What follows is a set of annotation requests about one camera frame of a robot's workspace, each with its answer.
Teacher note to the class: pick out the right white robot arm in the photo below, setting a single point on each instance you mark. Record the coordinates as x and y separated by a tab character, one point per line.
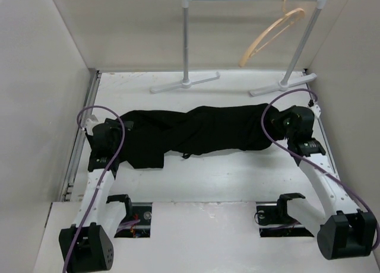
342	229

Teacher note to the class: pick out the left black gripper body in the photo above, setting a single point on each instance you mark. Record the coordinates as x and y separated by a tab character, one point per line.
117	130

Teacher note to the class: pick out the aluminium side rail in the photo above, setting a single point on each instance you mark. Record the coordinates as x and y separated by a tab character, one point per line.
74	161

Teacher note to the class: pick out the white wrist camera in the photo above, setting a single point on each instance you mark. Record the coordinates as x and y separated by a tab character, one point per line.
90	123
313	105

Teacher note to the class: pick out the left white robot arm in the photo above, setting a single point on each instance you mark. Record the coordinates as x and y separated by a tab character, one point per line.
86	245

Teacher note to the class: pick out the black trousers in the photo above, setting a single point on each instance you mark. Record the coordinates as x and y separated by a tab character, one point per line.
199	131

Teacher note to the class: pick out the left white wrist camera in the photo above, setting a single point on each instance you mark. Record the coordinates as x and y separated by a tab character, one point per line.
90	123

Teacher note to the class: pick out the beige plastic hanger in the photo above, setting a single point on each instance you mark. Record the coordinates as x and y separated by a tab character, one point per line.
288	19

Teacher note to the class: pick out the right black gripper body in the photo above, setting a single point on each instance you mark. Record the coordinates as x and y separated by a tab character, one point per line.
281	123

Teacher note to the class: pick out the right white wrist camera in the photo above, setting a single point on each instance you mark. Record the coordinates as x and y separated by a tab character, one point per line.
313	105

